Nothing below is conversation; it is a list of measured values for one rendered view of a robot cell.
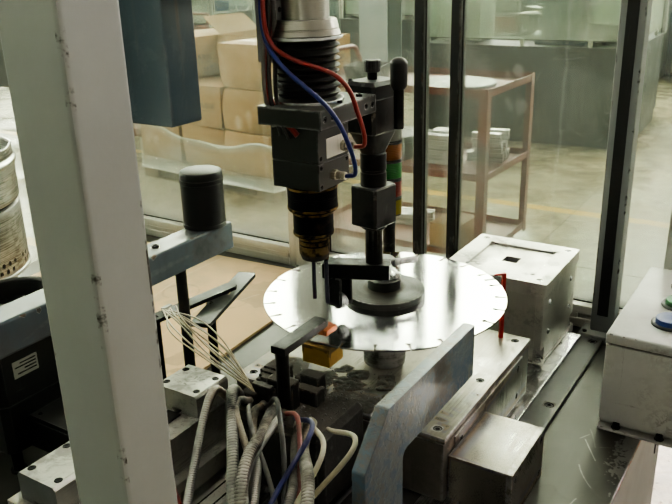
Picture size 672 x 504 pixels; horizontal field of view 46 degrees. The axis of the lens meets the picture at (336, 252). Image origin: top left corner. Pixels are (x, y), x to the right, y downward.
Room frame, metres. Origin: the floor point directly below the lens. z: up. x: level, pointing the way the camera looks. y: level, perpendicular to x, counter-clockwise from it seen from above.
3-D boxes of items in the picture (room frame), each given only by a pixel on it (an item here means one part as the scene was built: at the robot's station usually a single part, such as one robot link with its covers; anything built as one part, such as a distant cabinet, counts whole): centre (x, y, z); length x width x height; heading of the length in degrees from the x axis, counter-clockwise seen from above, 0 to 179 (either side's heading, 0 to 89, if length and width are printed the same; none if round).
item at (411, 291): (0.99, -0.06, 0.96); 0.11 x 0.11 x 0.03
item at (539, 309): (1.24, -0.30, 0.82); 0.18 x 0.18 x 0.15; 57
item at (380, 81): (0.92, -0.05, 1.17); 0.06 x 0.05 x 0.20; 138
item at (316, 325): (0.83, 0.04, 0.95); 0.10 x 0.03 x 0.07; 147
